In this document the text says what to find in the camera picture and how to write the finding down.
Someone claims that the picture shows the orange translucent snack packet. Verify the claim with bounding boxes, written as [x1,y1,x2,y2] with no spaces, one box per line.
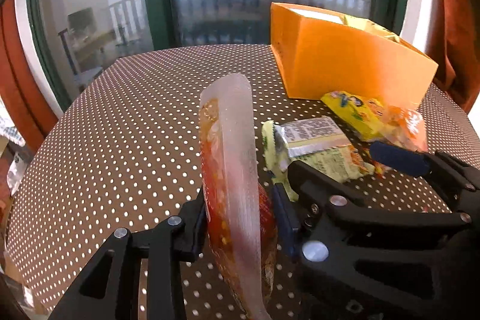
[379,106,428,152]

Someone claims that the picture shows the polka dot brown tablecloth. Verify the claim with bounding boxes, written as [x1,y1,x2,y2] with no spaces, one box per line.
[7,45,479,319]

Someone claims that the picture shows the large yellow chips bag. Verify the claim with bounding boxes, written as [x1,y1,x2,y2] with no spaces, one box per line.
[341,14,400,43]

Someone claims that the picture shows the rust orange curtain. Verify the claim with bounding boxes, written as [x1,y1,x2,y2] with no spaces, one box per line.
[0,0,58,152]
[427,0,479,112]

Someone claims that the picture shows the pale green snack packet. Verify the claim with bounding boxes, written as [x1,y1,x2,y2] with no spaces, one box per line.
[261,115,374,202]

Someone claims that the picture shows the rust orange right curtain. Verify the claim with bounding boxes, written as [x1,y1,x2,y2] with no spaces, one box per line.
[427,0,479,112]

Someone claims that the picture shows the rust orange left curtain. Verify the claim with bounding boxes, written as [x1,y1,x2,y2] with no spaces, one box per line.
[0,0,58,152]

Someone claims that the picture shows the orange cardboard box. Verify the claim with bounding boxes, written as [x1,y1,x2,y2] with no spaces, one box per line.
[270,2,438,110]

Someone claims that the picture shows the clear red spicy snack pouch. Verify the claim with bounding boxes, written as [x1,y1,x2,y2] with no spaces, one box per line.
[199,73,278,319]

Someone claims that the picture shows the yellow cartoon snack packet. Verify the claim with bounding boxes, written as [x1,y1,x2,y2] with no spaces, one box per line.
[320,91,384,142]

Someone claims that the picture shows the balcony railing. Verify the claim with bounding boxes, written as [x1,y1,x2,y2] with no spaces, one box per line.
[108,0,372,46]

